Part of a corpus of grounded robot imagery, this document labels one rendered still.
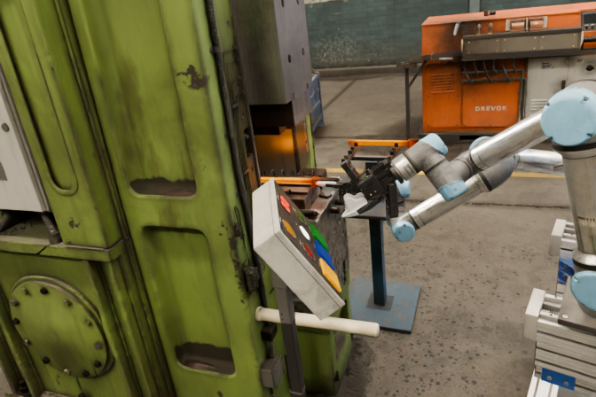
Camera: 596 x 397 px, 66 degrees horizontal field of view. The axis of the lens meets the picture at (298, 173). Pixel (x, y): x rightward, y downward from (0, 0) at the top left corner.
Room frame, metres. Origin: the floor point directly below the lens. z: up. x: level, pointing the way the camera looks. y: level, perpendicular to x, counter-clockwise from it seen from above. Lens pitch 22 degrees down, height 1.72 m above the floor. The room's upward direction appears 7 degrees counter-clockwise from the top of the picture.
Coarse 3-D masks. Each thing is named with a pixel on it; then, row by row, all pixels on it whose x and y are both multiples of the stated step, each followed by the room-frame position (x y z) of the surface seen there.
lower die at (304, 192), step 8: (264, 176) 1.84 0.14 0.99; (272, 176) 1.83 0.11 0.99; (280, 176) 1.82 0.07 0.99; (288, 176) 1.81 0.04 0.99; (296, 176) 1.80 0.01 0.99; (304, 176) 1.78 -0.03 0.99; (312, 176) 1.77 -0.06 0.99; (280, 184) 1.72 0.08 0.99; (288, 184) 1.71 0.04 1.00; (296, 184) 1.70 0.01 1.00; (304, 184) 1.69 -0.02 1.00; (288, 192) 1.66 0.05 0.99; (296, 192) 1.64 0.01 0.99; (304, 192) 1.63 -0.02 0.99; (312, 192) 1.68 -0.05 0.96; (296, 200) 1.60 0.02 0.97; (304, 200) 1.59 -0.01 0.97; (312, 200) 1.67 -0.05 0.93; (304, 208) 1.59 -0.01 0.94
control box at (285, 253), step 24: (264, 192) 1.22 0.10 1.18; (264, 216) 1.08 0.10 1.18; (288, 216) 1.12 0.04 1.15; (264, 240) 0.96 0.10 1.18; (288, 240) 0.96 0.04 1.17; (312, 240) 1.15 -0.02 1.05; (288, 264) 0.96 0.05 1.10; (312, 264) 0.98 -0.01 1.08; (312, 288) 0.96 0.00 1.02; (312, 312) 0.96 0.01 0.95
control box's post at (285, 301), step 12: (276, 288) 1.12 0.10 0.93; (288, 288) 1.12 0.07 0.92; (288, 300) 1.11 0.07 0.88; (288, 312) 1.11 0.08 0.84; (288, 324) 1.11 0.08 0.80; (288, 336) 1.12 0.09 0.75; (288, 348) 1.12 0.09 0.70; (288, 360) 1.12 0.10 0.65; (300, 360) 1.13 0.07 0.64; (300, 372) 1.12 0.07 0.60; (300, 384) 1.11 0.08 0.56; (300, 396) 1.11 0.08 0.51
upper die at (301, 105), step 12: (300, 96) 1.67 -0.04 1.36; (252, 108) 1.64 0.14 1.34; (264, 108) 1.62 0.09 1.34; (276, 108) 1.61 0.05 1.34; (288, 108) 1.59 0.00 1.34; (300, 108) 1.65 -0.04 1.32; (252, 120) 1.65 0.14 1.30; (264, 120) 1.63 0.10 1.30; (276, 120) 1.61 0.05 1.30; (288, 120) 1.59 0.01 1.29; (300, 120) 1.64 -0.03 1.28
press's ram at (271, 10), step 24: (240, 0) 1.58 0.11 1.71; (264, 0) 1.55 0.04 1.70; (288, 0) 1.66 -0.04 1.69; (240, 24) 1.59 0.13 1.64; (264, 24) 1.55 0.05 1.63; (288, 24) 1.64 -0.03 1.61; (240, 48) 1.59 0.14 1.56; (264, 48) 1.56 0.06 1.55; (288, 48) 1.61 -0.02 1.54; (264, 72) 1.56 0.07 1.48; (288, 72) 1.59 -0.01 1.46; (264, 96) 1.57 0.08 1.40; (288, 96) 1.56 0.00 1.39
